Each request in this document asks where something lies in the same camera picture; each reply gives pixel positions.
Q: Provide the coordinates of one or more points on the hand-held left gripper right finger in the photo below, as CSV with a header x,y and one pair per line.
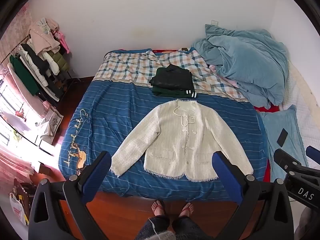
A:
x,y
225,177

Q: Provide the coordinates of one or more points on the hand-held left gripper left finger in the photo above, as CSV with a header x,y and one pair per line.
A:
x,y
97,177

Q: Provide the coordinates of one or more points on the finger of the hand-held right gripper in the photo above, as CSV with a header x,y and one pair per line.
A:
x,y
314,156
285,161

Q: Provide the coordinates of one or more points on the cream tweed jacket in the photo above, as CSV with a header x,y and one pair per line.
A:
x,y
175,140

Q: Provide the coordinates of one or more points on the person's right forearm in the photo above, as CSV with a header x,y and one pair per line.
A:
x,y
310,220

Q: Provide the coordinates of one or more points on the metal clothes rack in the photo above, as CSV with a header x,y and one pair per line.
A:
x,y
68,73

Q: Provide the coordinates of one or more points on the black phone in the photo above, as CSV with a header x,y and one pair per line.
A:
x,y
282,137

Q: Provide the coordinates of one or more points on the light blue pillow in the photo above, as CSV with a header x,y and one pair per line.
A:
x,y
272,130

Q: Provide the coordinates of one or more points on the white quilted mattress cover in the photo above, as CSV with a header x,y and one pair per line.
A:
x,y
307,105

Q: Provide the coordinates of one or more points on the small brown box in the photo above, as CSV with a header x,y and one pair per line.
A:
x,y
45,168

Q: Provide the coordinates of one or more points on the person's right leg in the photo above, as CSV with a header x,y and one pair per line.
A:
x,y
186,220

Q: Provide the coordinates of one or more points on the person's leg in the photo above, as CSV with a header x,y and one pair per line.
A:
x,y
156,220
186,220

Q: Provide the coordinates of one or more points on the embroidered cushion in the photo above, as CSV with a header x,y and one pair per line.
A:
x,y
53,122

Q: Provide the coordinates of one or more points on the person's left leg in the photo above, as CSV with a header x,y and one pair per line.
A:
x,y
156,220

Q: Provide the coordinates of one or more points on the blue striped bed sheet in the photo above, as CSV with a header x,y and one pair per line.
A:
x,y
112,105

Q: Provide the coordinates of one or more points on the white shopping bag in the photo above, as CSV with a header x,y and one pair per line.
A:
x,y
17,208

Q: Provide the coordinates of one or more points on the green garment with white stripes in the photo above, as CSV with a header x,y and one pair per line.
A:
x,y
170,93

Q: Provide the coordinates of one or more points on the black leather jacket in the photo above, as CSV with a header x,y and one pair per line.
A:
x,y
172,77

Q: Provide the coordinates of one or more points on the plaid blanket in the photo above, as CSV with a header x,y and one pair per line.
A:
x,y
125,67

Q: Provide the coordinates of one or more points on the light blue duvet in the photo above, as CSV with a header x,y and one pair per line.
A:
x,y
245,55

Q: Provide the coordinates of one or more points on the olive puffer vest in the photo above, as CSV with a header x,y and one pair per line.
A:
x,y
58,61

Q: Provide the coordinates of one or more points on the green hanging garment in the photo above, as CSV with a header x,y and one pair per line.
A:
x,y
23,75

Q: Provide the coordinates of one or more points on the small brown object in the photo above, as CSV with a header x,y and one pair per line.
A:
x,y
185,49

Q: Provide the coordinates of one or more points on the black hanging garment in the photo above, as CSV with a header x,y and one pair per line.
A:
x,y
35,56

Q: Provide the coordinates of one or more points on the pink hanger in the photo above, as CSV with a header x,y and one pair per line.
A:
x,y
62,41

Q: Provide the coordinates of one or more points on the pink coat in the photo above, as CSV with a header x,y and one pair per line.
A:
x,y
43,37

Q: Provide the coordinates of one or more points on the pink floral curtain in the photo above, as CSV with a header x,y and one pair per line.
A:
x,y
22,25

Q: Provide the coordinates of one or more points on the white wall socket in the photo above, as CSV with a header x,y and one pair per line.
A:
x,y
214,22

